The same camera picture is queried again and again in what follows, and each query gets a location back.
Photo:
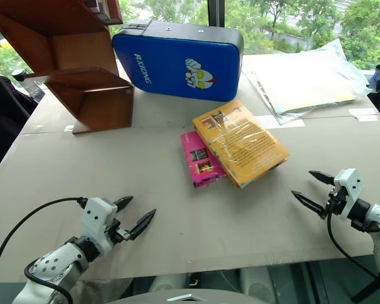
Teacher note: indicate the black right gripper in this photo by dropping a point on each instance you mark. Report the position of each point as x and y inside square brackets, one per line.
[335, 202]

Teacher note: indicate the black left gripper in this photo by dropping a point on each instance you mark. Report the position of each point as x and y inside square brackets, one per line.
[117, 235]

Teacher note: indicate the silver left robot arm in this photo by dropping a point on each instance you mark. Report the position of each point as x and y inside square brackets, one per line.
[57, 263]

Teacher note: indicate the yellow hardcover book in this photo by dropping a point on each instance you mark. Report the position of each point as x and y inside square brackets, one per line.
[244, 142]

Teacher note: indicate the pink paperback book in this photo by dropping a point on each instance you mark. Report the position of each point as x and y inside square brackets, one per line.
[194, 150]

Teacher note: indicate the brown wooden shelf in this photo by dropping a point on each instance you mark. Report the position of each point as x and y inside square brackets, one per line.
[98, 107]

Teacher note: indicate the wide white tape patch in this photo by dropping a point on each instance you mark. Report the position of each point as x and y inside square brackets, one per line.
[282, 121]

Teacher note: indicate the grey rounded shape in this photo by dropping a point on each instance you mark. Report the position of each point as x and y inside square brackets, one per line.
[169, 282]

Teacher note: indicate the small white tape strip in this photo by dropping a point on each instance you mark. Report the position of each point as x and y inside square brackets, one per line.
[363, 114]

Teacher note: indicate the clear plastic bag with papers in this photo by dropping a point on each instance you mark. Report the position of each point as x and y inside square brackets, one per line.
[304, 82]

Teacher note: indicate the blue padded RXIONG case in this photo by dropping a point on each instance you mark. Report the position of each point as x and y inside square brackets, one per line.
[177, 69]

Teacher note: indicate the dark chair with black cloth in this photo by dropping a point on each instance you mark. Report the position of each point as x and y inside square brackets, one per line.
[4, 107]

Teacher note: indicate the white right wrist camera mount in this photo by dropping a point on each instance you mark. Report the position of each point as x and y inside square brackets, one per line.
[351, 187]

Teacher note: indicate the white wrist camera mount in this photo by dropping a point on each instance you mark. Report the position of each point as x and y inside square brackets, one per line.
[96, 218]
[351, 187]

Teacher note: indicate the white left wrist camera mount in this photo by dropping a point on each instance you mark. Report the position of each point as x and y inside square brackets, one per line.
[96, 218]

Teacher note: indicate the black window frame post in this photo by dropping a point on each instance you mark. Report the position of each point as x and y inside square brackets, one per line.
[216, 12]

